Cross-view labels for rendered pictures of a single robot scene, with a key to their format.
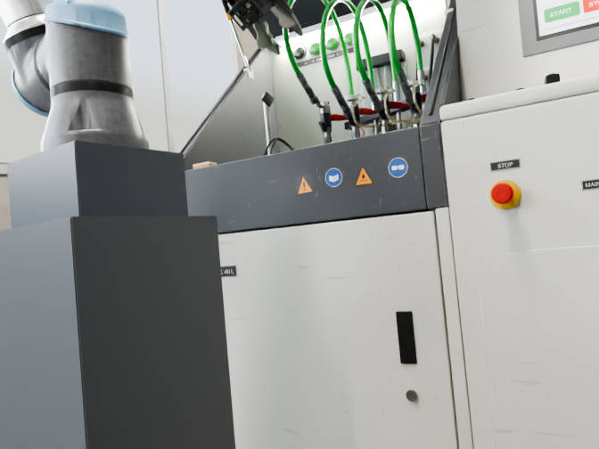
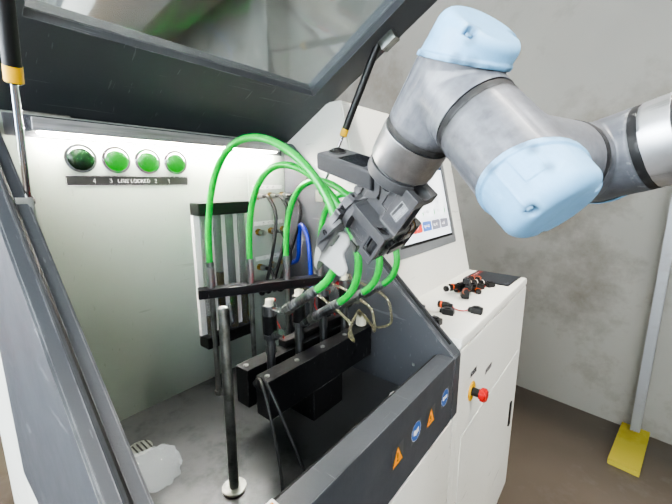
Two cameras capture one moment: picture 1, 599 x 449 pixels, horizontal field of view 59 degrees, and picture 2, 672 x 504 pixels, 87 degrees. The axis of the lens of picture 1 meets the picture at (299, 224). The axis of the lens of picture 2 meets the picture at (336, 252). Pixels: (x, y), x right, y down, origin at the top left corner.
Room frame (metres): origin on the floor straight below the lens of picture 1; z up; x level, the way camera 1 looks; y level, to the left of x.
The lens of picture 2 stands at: (1.12, 0.53, 1.34)
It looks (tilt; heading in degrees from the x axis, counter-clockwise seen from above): 11 degrees down; 280
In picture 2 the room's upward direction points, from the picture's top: straight up
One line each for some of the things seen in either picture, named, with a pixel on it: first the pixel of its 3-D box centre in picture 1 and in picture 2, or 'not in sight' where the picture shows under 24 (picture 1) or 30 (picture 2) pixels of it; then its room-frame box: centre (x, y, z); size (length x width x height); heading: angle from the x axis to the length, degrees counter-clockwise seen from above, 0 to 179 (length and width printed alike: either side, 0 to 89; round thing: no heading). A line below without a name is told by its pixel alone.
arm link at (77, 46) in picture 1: (87, 50); not in sight; (0.78, 0.30, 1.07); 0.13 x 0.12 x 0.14; 43
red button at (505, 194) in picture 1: (504, 194); (479, 393); (0.90, -0.36, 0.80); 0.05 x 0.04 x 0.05; 61
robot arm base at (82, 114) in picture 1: (94, 125); not in sight; (0.78, 0.29, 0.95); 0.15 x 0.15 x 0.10
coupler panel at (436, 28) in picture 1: (437, 71); (272, 229); (1.48, -0.43, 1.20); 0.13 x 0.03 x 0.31; 61
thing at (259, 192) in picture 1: (287, 189); (369, 469); (1.15, 0.02, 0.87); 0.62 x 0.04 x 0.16; 61
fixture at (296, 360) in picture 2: not in sight; (312, 372); (1.31, -0.20, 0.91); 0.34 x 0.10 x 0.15; 61
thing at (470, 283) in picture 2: not in sight; (470, 283); (0.88, -0.67, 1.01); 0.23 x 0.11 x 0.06; 61
